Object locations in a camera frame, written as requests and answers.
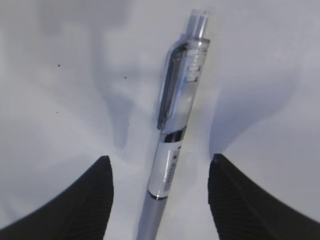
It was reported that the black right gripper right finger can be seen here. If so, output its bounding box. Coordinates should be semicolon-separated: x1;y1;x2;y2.
207;153;320;240

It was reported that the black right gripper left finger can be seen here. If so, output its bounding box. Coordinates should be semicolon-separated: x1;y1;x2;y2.
0;156;114;240

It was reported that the grey grip pen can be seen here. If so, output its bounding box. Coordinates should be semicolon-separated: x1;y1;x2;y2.
136;9;210;240

